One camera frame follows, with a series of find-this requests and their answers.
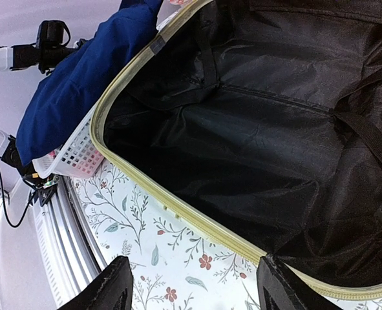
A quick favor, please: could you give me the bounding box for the light green hard-shell suitcase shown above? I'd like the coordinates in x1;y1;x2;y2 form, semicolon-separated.
90;1;382;300

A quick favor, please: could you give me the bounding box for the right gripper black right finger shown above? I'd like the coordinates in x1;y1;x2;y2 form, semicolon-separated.
257;254;339;310

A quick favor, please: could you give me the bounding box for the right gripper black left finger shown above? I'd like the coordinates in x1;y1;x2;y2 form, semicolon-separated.
59;256;134;310

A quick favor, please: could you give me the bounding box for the floral patterned tablecloth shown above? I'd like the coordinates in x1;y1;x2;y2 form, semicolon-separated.
70;160;382;310

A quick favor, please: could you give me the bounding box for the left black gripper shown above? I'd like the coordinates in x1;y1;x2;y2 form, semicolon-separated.
10;20;81;74

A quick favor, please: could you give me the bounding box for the white plastic mesh basket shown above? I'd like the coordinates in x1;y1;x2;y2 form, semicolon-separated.
17;1;162;178

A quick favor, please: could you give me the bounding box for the pink printed garment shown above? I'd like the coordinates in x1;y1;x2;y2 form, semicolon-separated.
52;146;103;178

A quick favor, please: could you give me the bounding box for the dark blue garment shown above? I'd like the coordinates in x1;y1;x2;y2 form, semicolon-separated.
16;0;162;165

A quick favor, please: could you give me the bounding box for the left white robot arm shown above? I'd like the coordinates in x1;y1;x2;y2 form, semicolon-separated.
0;20;76;136

